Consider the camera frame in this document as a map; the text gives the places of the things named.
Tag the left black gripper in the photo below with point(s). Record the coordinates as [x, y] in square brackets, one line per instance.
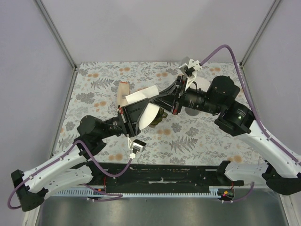
[131, 129]

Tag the white slotted cable duct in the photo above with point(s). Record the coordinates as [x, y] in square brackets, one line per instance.
[83, 192]

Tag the orange coffee filter pack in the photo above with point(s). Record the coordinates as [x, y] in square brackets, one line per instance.
[122, 91]

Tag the grey glass carafe wooden collar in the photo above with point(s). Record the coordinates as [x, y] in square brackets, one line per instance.
[191, 112]

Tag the floral patterned table mat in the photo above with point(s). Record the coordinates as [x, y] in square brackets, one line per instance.
[179, 139]

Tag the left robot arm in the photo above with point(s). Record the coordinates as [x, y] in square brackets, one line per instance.
[77, 165]

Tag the green glass dripper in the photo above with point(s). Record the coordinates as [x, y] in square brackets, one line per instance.
[159, 118]

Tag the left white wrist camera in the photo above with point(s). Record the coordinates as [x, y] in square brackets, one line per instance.
[135, 146]

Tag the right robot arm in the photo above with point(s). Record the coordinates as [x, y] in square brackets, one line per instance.
[279, 172]

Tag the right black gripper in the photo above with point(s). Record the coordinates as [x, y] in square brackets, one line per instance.
[166, 99]

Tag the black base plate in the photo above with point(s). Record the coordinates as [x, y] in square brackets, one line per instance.
[146, 177]

